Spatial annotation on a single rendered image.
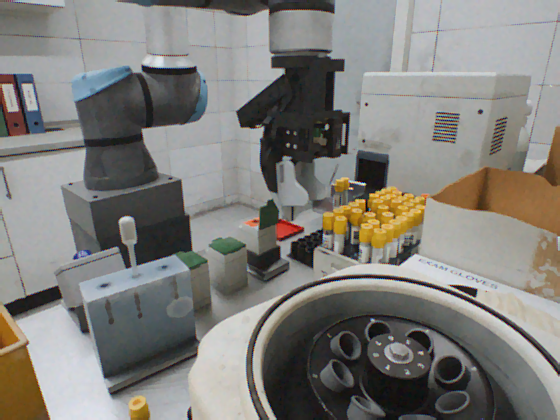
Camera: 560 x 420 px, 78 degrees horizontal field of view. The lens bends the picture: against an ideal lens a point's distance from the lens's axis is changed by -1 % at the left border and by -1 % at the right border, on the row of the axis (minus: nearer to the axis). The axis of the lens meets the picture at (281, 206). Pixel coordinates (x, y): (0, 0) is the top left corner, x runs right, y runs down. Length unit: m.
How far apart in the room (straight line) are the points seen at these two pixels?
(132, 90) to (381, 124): 0.52
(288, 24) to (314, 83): 0.07
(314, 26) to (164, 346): 0.38
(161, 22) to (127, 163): 0.28
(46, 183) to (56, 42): 0.99
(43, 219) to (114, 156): 1.39
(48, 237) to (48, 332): 1.66
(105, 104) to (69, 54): 1.97
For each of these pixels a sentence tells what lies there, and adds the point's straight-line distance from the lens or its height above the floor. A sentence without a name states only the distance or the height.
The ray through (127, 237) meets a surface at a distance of 0.37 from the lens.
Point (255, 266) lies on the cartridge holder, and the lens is 0.56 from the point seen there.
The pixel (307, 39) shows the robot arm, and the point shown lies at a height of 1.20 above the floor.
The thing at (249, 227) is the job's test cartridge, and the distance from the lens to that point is 0.54.
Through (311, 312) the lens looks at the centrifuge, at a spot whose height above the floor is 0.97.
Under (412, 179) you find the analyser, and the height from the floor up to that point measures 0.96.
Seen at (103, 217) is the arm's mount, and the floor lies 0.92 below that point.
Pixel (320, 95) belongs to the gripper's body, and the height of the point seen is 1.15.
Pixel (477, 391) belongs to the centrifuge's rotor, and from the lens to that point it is 0.28.
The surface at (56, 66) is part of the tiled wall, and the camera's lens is 2.71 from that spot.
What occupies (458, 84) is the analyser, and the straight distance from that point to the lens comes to 0.76.
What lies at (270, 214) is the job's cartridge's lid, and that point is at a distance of 0.53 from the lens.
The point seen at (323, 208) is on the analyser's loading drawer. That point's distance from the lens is 0.74.
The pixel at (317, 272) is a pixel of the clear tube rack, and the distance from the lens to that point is 0.51.
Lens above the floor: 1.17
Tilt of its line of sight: 20 degrees down
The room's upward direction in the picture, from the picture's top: straight up
